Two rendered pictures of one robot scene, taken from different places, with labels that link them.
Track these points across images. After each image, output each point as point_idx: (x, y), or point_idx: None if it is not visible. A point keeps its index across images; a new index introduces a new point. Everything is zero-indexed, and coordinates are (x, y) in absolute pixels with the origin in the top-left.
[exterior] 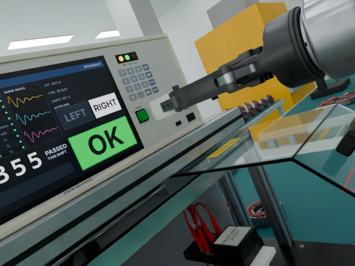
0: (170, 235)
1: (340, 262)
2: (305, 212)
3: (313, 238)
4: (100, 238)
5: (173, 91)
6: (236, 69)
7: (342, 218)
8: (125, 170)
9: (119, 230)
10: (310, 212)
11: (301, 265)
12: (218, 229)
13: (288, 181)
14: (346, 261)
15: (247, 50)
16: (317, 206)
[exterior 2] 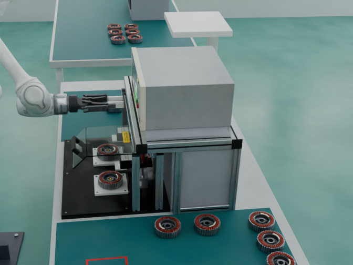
0: (164, 155)
1: (105, 204)
2: (142, 236)
3: (126, 220)
4: None
5: (103, 94)
6: (82, 97)
7: (117, 234)
8: (132, 105)
9: None
10: (138, 237)
11: (121, 200)
12: None
13: None
14: (103, 205)
15: (82, 97)
16: (136, 242)
